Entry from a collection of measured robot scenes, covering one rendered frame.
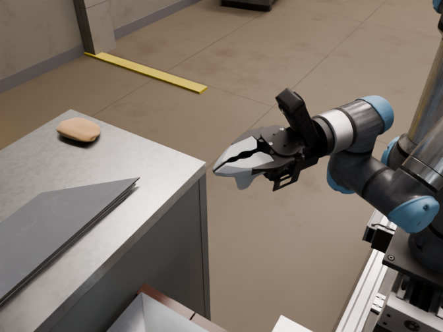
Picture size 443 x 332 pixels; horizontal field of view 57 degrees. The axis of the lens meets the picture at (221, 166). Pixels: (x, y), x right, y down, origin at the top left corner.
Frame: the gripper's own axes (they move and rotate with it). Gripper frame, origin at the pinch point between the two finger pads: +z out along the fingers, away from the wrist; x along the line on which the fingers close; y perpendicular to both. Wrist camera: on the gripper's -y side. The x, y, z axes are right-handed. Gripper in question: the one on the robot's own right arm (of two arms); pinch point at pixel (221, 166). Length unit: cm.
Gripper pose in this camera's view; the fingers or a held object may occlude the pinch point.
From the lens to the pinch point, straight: 61.3
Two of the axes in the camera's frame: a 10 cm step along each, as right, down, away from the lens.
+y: -0.7, 6.9, 7.2
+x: -5.1, -6.5, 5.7
